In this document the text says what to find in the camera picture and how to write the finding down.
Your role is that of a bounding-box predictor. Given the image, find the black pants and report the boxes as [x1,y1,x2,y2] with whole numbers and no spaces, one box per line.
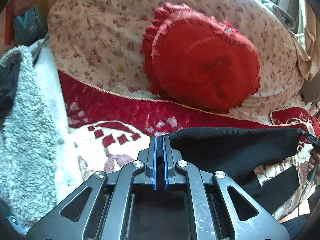
[169,127,300,214]

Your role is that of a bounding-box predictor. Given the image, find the beige curtain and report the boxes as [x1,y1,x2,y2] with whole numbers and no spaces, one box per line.
[292,0,319,81]

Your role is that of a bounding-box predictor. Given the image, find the grey fleece garment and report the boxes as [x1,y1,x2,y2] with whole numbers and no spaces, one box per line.
[1,36,82,233]

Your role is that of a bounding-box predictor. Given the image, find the red and cream plush blanket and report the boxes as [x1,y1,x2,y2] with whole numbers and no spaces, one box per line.
[59,72,319,179]

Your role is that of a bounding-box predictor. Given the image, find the teal bag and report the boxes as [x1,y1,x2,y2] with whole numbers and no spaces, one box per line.
[13,5,47,46]

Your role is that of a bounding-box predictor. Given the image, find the floral cream quilt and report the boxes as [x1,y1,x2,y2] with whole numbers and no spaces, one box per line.
[48,0,305,124]

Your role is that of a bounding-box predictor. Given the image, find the red heart-shaped frilly cushion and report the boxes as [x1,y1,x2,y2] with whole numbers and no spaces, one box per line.
[142,3,260,113]

